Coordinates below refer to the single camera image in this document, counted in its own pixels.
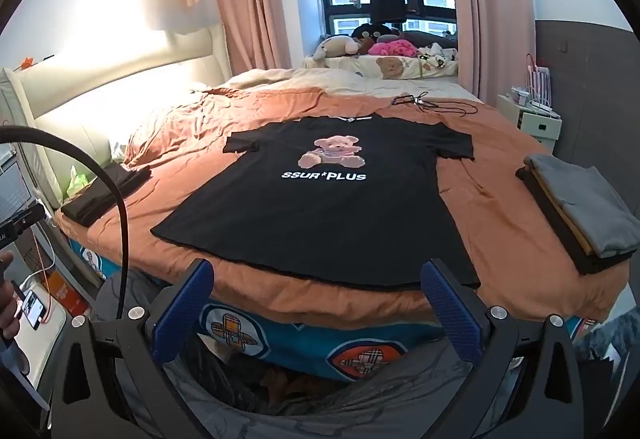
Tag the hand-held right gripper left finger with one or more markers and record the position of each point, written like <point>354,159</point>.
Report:
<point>186,306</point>

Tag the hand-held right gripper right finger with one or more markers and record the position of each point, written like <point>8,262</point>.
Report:
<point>450,306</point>

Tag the black bear print T-shirt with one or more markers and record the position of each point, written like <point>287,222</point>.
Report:
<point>300,219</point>

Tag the black folded clothes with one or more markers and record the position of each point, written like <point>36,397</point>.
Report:
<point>100,199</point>

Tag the person's left hand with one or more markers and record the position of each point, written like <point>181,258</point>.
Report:
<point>7,309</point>

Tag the open laptop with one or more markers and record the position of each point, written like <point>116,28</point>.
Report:
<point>12,184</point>

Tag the green tissue pack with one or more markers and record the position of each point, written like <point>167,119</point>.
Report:
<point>76,181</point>

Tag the orange box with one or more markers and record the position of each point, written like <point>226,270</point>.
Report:
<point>70,294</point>

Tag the smartphone with lit screen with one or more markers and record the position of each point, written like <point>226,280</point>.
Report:
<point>36,309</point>

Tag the orange bed sheet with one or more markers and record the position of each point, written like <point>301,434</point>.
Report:
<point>500,229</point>

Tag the blue printed bed cover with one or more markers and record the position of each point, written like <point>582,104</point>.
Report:
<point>290,344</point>

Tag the white side table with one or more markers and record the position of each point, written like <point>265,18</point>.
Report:
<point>47,349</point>

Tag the yellow folded garment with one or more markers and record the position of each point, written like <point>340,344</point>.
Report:
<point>571,225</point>

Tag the black folded garment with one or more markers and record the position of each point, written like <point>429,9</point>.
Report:
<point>595,264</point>

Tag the small orange decoration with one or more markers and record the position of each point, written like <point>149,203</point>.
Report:
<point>25,63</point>

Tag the person's grey patterned pants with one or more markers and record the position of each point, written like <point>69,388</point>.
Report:
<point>320,399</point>

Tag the grey shaggy rug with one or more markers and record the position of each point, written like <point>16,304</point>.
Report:
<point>615,344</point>

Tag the cream padded headboard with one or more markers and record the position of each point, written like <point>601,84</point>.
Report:
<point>150,69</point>

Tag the white nightstand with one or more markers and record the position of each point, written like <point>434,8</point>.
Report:
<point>540,124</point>

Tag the striped gift bag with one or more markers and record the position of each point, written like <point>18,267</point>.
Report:
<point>539,79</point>

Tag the black and white plush toy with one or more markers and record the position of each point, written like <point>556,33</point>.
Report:
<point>437,53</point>

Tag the cream bear print pillow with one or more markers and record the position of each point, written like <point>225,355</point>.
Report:
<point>360,66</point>

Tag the cream quilt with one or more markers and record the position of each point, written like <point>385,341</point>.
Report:
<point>310,79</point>

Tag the pink plush toy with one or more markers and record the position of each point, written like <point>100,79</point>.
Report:
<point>395,49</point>

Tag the beige plush toy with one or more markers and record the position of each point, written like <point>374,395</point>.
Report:
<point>336,46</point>

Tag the dark brown plush bear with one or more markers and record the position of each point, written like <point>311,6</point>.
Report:
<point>372,31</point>

